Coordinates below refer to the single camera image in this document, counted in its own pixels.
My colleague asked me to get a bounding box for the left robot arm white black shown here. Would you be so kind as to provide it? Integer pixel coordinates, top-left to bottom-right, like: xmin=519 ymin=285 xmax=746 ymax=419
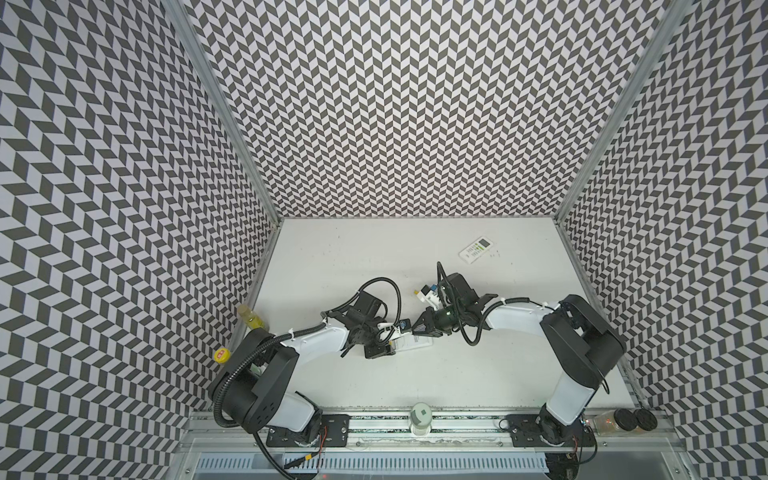
xmin=208 ymin=277 xmax=402 ymax=445

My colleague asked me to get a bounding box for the yellow-green bottle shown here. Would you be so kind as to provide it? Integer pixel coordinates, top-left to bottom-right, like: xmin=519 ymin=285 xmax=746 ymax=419
xmin=237 ymin=304 xmax=265 ymax=329

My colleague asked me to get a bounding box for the black round cap outer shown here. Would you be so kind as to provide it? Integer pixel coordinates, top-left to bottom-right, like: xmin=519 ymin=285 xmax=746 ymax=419
xmin=634 ymin=408 xmax=658 ymax=432

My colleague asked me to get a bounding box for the black round cap inner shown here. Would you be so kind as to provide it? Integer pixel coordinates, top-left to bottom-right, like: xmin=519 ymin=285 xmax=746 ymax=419
xmin=613 ymin=408 xmax=638 ymax=432

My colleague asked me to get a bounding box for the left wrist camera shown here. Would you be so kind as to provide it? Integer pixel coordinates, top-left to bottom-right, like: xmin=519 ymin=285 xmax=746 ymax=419
xmin=380 ymin=318 xmax=412 ymax=342

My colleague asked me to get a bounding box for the black round cap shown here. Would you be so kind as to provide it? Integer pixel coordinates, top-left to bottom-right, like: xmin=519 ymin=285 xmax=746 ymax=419
xmin=613 ymin=408 xmax=638 ymax=432
xmin=634 ymin=408 xmax=658 ymax=432

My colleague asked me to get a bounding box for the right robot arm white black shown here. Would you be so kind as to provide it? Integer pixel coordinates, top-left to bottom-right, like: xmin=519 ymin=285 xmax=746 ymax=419
xmin=404 ymin=264 xmax=627 ymax=446

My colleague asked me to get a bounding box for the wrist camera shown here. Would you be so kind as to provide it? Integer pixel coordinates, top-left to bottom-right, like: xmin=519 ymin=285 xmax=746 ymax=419
xmin=380 ymin=318 xmax=412 ymax=342
xmin=417 ymin=284 xmax=443 ymax=310

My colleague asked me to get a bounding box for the white green cylinder on rail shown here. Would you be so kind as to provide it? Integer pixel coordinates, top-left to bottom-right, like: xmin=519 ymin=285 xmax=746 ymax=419
xmin=409 ymin=402 xmax=433 ymax=437

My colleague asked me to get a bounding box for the red jar yellow lid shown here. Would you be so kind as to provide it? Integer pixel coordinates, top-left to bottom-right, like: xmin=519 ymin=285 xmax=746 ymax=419
xmin=213 ymin=347 xmax=232 ymax=365

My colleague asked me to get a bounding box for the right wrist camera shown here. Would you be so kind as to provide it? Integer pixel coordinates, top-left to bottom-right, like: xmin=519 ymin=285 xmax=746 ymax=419
xmin=417 ymin=284 xmax=443 ymax=310

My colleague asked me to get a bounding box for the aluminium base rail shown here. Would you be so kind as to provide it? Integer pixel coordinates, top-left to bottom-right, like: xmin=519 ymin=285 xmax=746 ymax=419
xmin=185 ymin=407 xmax=679 ymax=454

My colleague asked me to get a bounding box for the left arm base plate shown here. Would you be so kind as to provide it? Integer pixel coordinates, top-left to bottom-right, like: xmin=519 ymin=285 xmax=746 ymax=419
xmin=266 ymin=414 xmax=350 ymax=448

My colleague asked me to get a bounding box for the white remote control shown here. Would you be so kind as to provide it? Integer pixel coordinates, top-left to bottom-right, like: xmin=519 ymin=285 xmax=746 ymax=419
xmin=458 ymin=237 xmax=494 ymax=264
xmin=391 ymin=334 xmax=434 ymax=353

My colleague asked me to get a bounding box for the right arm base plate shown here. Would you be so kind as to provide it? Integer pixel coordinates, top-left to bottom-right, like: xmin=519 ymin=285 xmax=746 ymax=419
xmin=504 ymin=413 xmax=596 ymax=448

